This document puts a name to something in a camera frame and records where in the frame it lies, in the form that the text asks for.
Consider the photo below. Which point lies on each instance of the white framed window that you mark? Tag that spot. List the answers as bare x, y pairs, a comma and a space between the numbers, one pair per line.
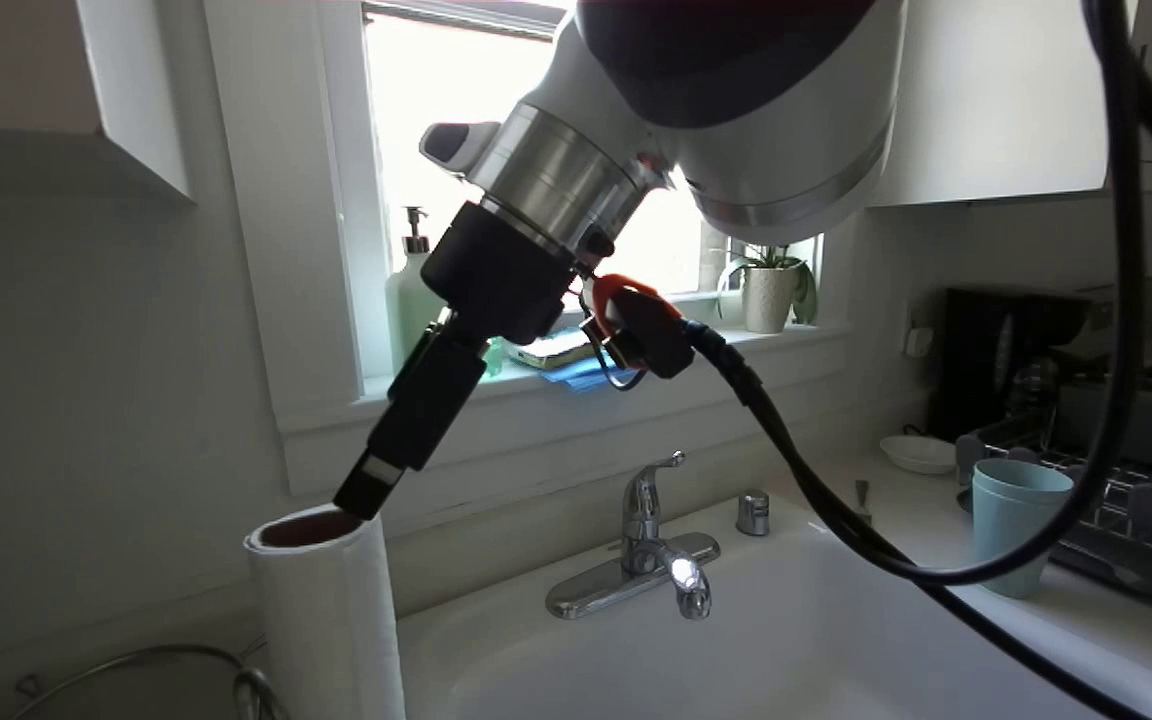
297, 266

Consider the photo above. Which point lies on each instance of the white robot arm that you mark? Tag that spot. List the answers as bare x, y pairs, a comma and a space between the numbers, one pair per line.
789, 146

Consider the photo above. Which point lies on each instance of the white paper towel roll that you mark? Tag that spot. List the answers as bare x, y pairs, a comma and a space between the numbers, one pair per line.
329, 625

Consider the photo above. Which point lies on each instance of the small clear green bottle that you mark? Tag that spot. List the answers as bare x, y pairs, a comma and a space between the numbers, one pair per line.
495, 360

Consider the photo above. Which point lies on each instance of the small metal sink knob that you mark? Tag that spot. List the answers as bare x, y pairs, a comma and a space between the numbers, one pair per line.
860, 496

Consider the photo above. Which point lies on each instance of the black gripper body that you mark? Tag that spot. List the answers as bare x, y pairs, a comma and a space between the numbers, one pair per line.
500, 272

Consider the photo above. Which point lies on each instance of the black wrist camera orange mount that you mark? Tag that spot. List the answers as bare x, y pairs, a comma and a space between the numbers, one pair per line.
650, 333

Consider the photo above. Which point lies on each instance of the blue sponge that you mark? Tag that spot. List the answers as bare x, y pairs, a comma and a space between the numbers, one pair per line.
579, 379

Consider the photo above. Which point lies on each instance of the small white bowl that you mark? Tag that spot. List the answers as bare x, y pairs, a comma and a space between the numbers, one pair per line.
919, 452

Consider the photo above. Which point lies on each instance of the black coffee maker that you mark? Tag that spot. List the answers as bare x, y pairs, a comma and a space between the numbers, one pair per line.
988, 360

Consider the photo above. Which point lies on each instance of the potted plant white pot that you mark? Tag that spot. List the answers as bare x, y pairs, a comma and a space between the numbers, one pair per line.
769, 296

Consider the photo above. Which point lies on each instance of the white wall cabinet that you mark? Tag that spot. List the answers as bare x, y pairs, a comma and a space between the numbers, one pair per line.
1001, 104
136, 80

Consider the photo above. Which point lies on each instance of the light blue cup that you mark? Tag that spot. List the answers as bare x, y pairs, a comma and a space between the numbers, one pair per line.
1008, 512

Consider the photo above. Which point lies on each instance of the white sink basin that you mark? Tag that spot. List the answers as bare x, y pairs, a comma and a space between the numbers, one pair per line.
737, 652

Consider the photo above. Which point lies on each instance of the beige dish sponge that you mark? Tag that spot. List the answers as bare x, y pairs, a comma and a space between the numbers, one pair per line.
548, 352

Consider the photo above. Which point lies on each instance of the chrome sink faucet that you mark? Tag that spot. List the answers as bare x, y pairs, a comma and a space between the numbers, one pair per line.
637, 526

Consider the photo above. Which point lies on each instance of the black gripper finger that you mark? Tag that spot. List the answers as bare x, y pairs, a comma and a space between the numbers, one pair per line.
398, 414
440, 414

